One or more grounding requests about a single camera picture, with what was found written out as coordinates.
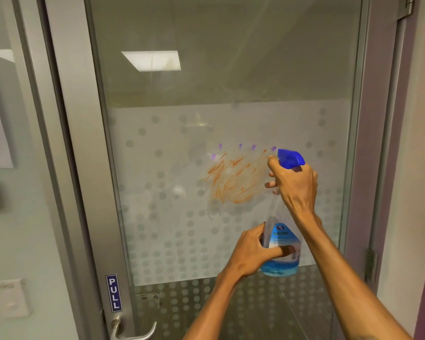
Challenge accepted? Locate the person's left hand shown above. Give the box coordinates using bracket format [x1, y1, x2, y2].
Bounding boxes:
[224, 223, 294, 280]

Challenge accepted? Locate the person's right hand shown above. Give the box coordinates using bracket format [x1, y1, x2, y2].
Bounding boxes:
[264, 156, 319, 219]

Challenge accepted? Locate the clear spray bottle blue trigger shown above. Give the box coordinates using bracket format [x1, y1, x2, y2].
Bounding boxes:
[260, 149, 305, 277]

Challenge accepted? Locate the person's right forearm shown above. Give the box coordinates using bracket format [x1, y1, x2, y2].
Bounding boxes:
[293, 209, 413, 340]

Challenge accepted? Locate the person's left forearm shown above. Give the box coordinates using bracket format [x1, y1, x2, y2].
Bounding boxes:
[183, 263, 250, 340]

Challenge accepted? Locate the orange scribble stain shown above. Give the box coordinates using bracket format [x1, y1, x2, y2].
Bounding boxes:
[203, 149, 270, 204]

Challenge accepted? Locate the metal door hinge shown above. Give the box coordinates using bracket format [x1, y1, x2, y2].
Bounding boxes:
[365, 248, 379, 282]
[397, 0, 415, 20]

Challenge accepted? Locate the dotted frosted window film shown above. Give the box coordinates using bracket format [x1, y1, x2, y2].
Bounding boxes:
[106, 101, 351, 340]

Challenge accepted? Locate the rectangular ceiling light panel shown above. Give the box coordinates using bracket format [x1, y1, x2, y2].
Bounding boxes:
[121, 51, 181, 71]

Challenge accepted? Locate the blue door sign sticker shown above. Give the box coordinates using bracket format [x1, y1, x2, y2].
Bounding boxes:
[106, 274, 123, 313]

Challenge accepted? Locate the aluminium framed glass door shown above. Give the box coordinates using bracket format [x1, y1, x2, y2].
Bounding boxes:
[44, 0, 370, 340]

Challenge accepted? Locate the grey purple door frame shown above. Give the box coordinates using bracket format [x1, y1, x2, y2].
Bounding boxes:
[12, 0, 420, 340]

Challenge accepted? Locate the silver lever door handle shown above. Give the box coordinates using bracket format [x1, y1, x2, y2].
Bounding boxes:
[110, 315, 157, 340]

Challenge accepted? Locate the white wall light switch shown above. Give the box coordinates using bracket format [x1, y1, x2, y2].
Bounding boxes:
[0, 279, 30, 319]

